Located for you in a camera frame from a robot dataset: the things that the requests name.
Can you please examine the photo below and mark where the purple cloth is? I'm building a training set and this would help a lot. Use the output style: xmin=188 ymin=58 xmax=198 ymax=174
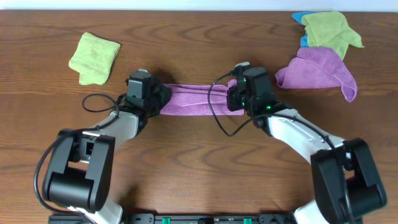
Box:
xmin=160 ymin=79 xmax=244 ymax=116
xmin=275 ymin=47 xmax=358 ymax=102

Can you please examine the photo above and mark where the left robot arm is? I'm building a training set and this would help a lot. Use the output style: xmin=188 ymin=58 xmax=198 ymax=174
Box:
xmin=34 ymin=80 xmax=172 ymax=224

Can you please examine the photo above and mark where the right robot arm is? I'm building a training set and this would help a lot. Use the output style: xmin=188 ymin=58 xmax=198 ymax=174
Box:
xmin=227 ymin=84 xmax=387 ymax=223

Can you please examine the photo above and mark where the folded green cloth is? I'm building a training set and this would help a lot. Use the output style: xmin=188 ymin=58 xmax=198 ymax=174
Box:
xmin=68 ymin=32 xmax=121 ymax=85

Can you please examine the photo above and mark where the blue cloth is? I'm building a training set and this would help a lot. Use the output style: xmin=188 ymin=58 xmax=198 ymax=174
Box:
xmin=291 ymin=11 xmax=315 ymax=47

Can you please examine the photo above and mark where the crumpled green cloth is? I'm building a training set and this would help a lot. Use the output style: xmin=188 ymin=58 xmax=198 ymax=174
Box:
xmin=301 ymin=11 xmax=364 ymax=60

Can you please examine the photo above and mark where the right black cable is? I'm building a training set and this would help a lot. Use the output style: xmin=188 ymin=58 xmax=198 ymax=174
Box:
xmin=206 ymin=70 xmax=352 ymax=224

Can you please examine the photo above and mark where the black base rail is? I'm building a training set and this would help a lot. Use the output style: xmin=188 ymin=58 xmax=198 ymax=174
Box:
xmin=47 ymin=212 xmax=297 ymax=224

